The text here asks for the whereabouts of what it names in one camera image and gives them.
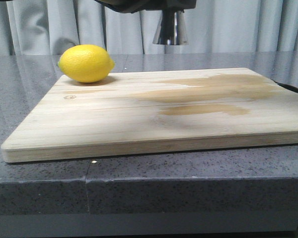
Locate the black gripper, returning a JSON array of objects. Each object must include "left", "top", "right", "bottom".
[{"left": 96, "top": 0, "right": 197, "bottom": 13}]

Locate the steel double jigger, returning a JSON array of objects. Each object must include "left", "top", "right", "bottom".
[{"left": 152, "top": 9, "right": 188, "bottom": 46}]

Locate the yellow lemon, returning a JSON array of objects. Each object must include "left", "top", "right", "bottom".
[{"left": 57, "top": 44, "right": 115, "bottom": 83}]

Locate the wooden cutting board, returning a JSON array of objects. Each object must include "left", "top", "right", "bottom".
[{"left": 1, "top": 68, "right": 298, "bottom": 163}]

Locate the grey curtain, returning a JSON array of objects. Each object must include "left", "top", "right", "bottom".
[{"left": 0, "top": 0, "right": 298, "bottom": 56}]

